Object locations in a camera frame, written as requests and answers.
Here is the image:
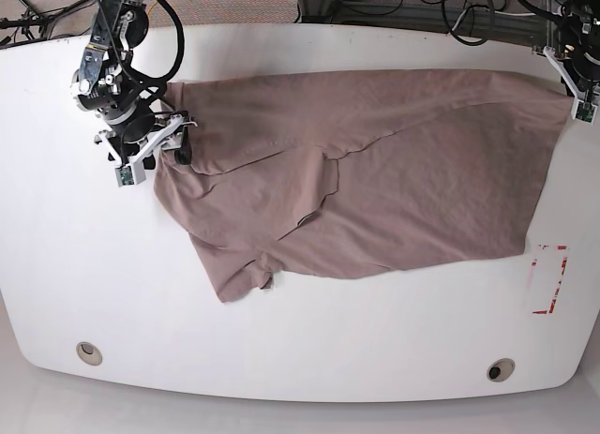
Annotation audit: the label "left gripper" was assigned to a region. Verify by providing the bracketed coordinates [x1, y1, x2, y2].
[532, 46, 599, 122]

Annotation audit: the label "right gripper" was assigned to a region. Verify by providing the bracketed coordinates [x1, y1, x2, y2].
[94, 111, 198, 174]

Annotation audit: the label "mauve T-shirt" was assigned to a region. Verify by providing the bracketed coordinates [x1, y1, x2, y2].
[155, 69, 572, 303]

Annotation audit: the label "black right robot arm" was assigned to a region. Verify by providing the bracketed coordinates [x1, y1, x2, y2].
[70, 0, 195, 187]

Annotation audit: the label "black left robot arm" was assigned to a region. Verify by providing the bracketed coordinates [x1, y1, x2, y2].
[517, 0, 599, 125]

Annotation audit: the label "black tripod legs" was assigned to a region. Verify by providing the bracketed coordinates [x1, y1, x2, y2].
[1, 0, 97, 50]

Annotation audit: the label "red tape rectangle marking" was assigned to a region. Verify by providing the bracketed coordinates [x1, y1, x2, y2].
[526, 245, 570, 315]

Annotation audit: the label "left table grommet hole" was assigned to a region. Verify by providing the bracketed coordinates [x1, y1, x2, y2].
[76, 342, 102, 367]

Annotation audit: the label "table grommet hole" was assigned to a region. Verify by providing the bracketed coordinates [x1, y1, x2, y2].
[76, 342, 102, 367]
[487, 358, 516, 382]

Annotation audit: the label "right table grommet hole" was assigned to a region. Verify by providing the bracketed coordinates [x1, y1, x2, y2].
[487, 358, 516, 382]

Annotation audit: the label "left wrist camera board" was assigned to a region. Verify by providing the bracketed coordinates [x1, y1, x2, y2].
[571, 98, 598, 125]

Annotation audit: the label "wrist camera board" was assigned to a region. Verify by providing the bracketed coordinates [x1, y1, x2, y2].
[115, 162, 146, 187]
[571, 98, 598, 125]

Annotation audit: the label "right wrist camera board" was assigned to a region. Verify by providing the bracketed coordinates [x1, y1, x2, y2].
[115, 162, 146, 187]

